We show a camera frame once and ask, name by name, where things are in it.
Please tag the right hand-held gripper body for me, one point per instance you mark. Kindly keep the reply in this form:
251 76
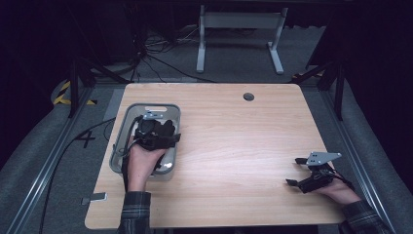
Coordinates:
316 182

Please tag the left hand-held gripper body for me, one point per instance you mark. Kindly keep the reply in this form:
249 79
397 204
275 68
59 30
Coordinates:
147 133

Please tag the white plastic bin grey rim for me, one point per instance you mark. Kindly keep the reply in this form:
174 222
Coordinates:
121 152

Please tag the person's right hand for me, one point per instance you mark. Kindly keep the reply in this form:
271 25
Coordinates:
342 193

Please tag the person's left hand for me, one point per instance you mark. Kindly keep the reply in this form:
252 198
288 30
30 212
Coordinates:
141 169

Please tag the black tape floor mark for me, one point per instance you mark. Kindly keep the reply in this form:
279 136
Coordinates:
85 139

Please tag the black metal stand legs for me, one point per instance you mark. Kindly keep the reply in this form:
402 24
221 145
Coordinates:
74 87
339 94

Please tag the yellow black hazard tape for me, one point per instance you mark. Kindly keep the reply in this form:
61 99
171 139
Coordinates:
63 94

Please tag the aluminium floor rail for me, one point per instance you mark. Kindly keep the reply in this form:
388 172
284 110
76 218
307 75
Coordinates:
45 169
357 156

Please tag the small silver metal bracket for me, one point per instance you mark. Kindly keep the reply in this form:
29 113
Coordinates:
95 197

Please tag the white metal desk frame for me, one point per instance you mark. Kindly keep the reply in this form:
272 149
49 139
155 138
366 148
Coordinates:
240 20

